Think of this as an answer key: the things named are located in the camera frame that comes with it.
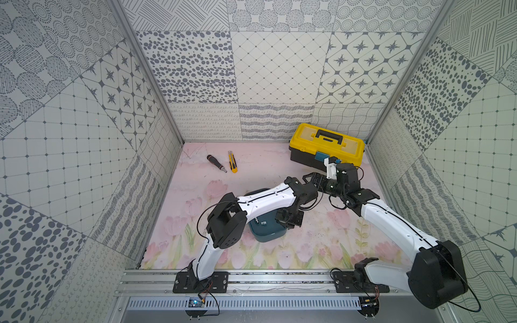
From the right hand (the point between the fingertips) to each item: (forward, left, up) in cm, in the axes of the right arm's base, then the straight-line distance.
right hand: (310, 181), depth 84 cm
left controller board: (-41, +44, -18) cm, 63 cm away
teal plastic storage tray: (-14, +20, -14) cm, 28 cm away
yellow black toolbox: (+22, -3, -1) cm, 22 cm away
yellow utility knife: (+23, +38, -14) cm, 47 cm away
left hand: (-16, +7, -8) cm, 19 cm away
